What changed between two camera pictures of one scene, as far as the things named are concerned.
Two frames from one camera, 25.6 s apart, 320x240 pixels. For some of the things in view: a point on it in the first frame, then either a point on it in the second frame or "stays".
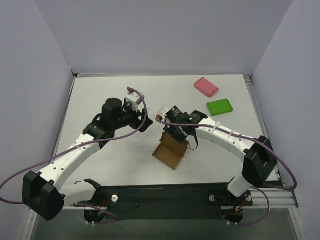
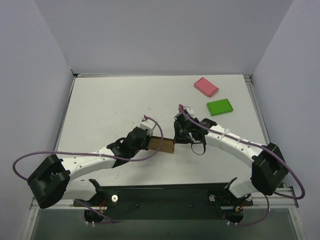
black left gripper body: [139, 121] → [146, 141]
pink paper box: [206, 87] stays
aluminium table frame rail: [278, 195] stays
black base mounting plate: [177, 202] stays
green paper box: [219, 107] stays
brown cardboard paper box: [171, 151] → [167, 145]
